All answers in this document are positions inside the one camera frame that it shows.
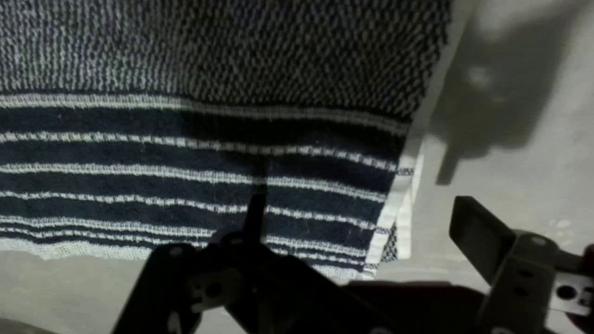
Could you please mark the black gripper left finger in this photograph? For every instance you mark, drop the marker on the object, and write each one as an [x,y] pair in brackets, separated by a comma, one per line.
[159,300]

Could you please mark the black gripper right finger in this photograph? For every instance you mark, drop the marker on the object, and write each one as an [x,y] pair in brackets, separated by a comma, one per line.
[517,265]

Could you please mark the blue striped towel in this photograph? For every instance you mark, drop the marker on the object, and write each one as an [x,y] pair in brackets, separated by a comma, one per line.
[135,122]

